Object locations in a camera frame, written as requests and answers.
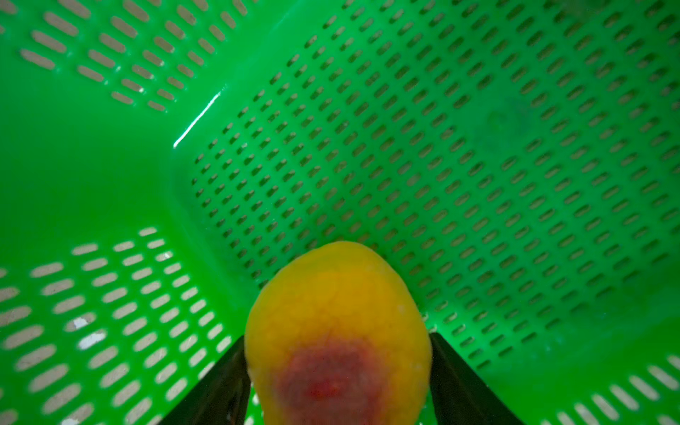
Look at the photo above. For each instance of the yellow peach with red spot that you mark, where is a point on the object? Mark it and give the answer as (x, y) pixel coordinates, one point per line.
(336, 338)

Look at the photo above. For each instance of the green plastic perforated basket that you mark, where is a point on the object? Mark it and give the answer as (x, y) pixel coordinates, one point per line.
(516, 162)

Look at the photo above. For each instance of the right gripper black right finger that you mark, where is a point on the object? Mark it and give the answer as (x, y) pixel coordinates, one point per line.
(459, 394)

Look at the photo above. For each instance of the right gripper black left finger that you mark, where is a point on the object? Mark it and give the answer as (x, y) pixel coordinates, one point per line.
(221, 396)

